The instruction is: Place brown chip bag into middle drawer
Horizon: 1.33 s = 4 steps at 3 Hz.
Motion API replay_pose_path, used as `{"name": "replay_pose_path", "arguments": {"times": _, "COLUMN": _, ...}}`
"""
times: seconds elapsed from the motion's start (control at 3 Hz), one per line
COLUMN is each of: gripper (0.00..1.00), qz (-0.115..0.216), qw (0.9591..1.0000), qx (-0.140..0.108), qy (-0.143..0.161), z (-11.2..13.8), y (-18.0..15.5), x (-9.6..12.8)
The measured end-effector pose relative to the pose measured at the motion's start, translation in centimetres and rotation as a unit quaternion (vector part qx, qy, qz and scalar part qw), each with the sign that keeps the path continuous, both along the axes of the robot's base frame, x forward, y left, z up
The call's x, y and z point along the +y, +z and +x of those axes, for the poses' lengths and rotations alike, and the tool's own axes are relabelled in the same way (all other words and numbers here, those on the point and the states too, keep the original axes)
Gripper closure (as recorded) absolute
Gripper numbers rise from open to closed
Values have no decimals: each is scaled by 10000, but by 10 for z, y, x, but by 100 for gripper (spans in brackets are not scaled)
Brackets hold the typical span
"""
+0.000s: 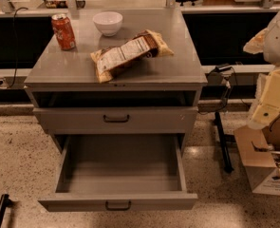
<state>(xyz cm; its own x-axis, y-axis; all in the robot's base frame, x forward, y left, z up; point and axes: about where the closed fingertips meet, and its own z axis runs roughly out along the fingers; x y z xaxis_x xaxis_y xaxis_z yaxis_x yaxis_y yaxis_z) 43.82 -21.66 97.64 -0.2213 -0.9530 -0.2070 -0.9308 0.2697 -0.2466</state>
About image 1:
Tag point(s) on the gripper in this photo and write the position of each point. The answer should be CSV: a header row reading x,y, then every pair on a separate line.
x,y
279,42

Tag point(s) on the brown chip bag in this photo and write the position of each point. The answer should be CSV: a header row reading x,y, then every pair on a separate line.
x,y
112,61

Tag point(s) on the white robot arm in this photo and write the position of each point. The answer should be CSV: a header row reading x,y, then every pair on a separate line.
x,y
268,102

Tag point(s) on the closed upper grey drawer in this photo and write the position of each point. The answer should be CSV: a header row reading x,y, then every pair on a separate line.
x,y
117,120

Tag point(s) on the grey drawer cabinet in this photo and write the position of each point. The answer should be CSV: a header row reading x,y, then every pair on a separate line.
x,y
152,95

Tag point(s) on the open lower grey drawer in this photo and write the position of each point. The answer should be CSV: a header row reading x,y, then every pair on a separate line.
x,y
138,172

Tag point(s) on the black power adapter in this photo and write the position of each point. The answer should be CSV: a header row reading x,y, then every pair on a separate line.
x,y
223,67

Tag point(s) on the brown cardboard box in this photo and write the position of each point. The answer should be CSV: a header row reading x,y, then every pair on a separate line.
x,y
260,154

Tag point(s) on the white bowl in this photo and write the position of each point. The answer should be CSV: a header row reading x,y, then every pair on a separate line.
x,y
108,23

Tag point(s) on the orange soda can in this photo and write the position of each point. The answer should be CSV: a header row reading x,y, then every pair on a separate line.
x,y
63,31

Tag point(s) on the black bar on floor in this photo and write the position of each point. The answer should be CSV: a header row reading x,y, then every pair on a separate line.
x,y
5,202

